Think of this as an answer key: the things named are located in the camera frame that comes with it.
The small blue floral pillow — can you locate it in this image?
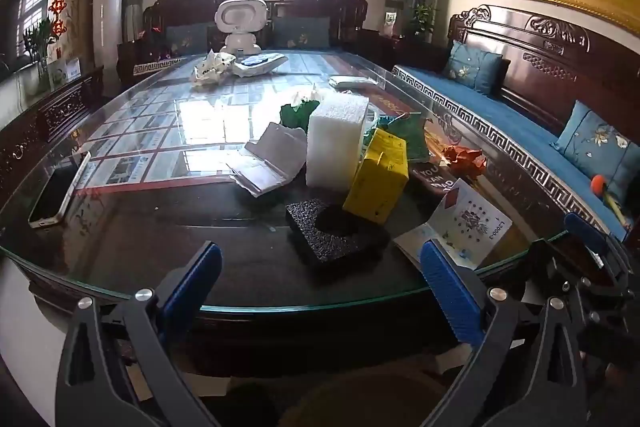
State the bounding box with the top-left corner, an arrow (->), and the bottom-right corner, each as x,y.
442,41 -> 503,95

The black television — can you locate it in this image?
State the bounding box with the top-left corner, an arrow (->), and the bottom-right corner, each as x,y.
0,0 -> 53,70

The white flat packet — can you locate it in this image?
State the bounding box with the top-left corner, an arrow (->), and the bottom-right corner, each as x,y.
329,75 -> 378,90

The dark floral pillow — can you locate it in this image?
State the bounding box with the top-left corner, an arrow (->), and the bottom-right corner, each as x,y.
165,24 -> 210,56
274,17 -> 331,48

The red paper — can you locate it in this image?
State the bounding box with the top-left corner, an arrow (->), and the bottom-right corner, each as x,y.
441,146 -> 488,180

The carved wooden cabinet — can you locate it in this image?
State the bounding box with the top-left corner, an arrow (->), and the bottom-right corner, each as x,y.
0,67 -> 106,208

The yellow cardboard box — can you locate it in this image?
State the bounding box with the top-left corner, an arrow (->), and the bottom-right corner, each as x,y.
342,128 -> 410,225

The bamboo plant in vase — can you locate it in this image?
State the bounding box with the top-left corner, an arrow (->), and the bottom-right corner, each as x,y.
22,19 -> 58,88

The torn grey cardboard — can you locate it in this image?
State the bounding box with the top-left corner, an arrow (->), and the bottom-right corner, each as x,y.
226,122 -> 308,198

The orange tipped toy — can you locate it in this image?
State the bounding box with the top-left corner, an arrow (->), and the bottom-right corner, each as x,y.
590,174 -> 628,224

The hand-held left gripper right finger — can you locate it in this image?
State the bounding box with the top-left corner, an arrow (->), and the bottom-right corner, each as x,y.
419,238 -> 588,427

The white printed card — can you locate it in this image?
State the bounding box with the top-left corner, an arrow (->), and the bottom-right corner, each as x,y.
392,178 -> 513,271

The large blue floral pillow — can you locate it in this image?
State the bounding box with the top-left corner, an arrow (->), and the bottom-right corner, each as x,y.
556,101 -> 640,202

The carved wooden sofa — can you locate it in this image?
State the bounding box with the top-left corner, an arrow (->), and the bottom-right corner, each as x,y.
392,4 -> 640,253

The green paper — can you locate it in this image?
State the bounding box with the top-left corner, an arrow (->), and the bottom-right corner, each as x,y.
367,114 -> 431,162
279,88 -> 323,130

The carved wooden bench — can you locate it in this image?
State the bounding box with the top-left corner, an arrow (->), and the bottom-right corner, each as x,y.
117,0 -> 368,82

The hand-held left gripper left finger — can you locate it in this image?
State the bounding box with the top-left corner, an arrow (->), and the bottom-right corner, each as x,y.
55,241 -> 223,427

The white standing air conditioner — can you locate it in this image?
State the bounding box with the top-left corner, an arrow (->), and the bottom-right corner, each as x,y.
92,0 -> 128,72

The black foam piece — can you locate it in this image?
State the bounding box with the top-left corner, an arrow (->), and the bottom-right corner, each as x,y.
285,199 -> 391,275

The green potted plant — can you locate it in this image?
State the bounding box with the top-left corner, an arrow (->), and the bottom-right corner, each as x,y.
409,2 -> 437,42

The white crumpled paper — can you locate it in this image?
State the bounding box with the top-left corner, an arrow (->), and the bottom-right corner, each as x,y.
191,51 -> 236,86

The dark printed card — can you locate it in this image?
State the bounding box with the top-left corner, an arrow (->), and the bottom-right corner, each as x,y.
410,162 -> 458,198

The white foam block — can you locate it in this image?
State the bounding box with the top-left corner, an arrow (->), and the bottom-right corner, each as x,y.
305,93 -> 370,192

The small white box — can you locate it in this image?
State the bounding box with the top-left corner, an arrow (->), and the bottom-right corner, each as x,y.
50,57 -> 83,84

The white robot toy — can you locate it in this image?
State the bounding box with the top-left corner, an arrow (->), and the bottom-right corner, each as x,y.
215,0 -> 266,54

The white smartphone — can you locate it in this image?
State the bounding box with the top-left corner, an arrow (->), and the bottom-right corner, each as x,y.
27,152 -> 92,229

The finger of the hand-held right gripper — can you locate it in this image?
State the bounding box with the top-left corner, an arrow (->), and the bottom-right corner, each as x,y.
564,212 -> 635,295
522,238 -> 608,295

